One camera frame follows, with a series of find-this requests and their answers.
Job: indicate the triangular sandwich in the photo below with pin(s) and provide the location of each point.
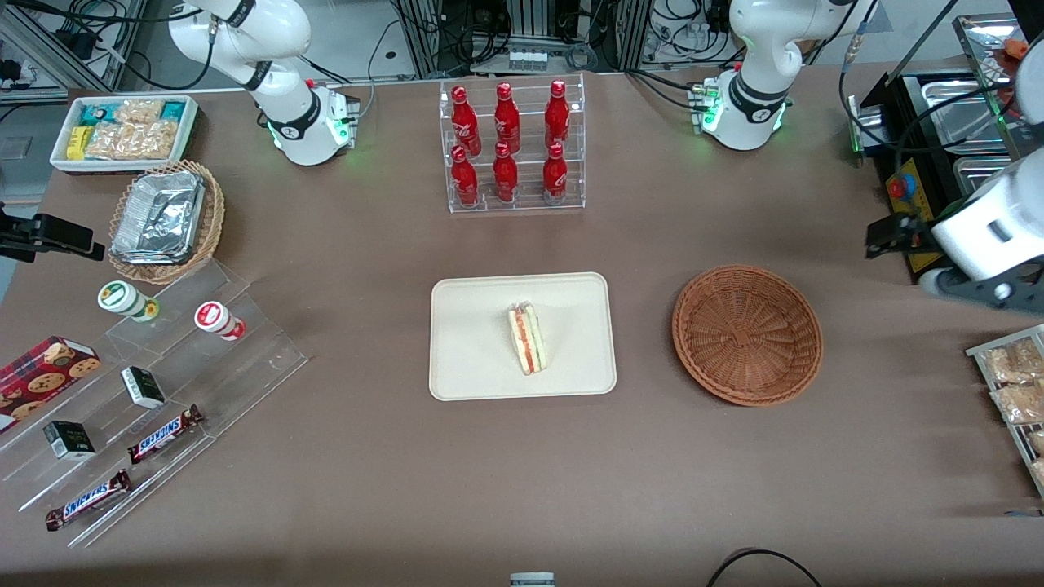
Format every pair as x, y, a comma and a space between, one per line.
528, 338

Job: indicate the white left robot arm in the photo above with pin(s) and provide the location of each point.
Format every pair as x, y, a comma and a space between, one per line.
763, 49

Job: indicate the aluminium foil tray stack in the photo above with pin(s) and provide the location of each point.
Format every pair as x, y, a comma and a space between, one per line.
159, 216

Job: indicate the light wicker basket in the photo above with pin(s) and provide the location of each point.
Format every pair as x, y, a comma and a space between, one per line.
212, 220

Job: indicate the brown wicker basket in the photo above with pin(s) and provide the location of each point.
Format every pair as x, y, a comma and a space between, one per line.
746, 336

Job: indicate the cream plastic tray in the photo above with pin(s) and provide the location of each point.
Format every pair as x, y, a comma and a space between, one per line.
473, 336

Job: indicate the red emergency stop button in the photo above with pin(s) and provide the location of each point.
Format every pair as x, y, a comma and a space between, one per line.
898, 187

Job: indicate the stainless steel pan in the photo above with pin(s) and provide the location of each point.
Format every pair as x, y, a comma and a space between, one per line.
979, 173
962, 114

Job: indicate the white plastic snack bin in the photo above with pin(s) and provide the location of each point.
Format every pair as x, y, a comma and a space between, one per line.
61, 161

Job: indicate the green lid yogurt cup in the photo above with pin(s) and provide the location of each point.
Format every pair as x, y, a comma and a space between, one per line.
118, 297

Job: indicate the yellow snack packet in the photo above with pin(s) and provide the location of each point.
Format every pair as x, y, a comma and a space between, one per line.
77, 143

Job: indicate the grey box with green light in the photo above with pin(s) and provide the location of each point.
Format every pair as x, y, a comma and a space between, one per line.
864, 130

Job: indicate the clear cracker bag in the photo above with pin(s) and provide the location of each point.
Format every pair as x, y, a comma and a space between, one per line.
139, 111
130, 140

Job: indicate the teal snack packet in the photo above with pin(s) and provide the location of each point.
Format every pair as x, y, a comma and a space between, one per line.
94, 114
174, 111

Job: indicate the clear pastry bag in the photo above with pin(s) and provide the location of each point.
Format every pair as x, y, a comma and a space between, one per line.
1015, 363
1039, 473
1019, 403
1037, 442

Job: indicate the red chocolate chip cookie box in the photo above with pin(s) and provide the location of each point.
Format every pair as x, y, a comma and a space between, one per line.
41, 379

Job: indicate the red lid yogurt cup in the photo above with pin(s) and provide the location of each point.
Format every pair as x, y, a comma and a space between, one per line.
214, 318

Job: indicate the small black carton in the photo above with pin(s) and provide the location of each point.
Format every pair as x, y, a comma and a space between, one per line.
143, 387
69, 440

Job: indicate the clear acrylic stepped display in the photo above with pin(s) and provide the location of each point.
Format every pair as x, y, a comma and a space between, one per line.
228, 383

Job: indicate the Snickers chocolate bar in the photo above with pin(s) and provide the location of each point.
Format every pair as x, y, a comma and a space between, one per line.
86, 501
163, 434

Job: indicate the red cola bottle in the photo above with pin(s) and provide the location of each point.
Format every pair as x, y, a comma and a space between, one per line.
505, 178
555, 178
465, 181
465, 122
557, 114
506, 121

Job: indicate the clear acrylic bottle rack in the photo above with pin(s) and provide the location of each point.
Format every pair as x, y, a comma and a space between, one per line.
530, 175

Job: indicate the white power strip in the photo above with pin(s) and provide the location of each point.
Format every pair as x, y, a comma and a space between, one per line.
527, 60

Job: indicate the small grey device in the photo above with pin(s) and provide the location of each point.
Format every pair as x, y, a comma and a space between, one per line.
532, 580

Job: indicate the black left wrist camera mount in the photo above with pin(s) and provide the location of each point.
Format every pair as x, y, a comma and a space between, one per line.
1003, 292

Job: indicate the aluminium frame rack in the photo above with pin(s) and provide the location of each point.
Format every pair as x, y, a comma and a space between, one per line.
49, 49

